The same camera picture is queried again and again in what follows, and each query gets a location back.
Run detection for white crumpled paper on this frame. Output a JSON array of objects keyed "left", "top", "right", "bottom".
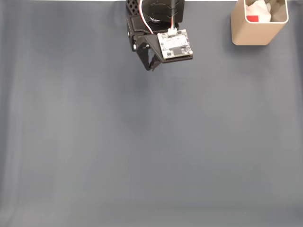
[{"left": 245, "top": 0, "right": 273, "bottom": 23}]

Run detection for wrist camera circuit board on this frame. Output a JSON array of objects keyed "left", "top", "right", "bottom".
[{"left": 144, "top": 28, "right": 194, "bottom": 64}]

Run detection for beige rounded box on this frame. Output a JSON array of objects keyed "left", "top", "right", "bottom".
[{"left": 231, "top": 0, "right": 290, "bottom": 46}]

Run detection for black camera cable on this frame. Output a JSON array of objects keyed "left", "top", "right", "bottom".
[{"left": 169, "top": 0, "right": 178, "bottom": 31}]

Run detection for red white servo cable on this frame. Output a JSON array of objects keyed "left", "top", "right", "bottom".
[{"left": 138, "top": 0, "right": 154, "bottom": 34}]

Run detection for dark grey table mat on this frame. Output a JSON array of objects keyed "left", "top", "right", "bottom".
[{"left": 0, "top": 1, "right": 303, "bottom": 227}]

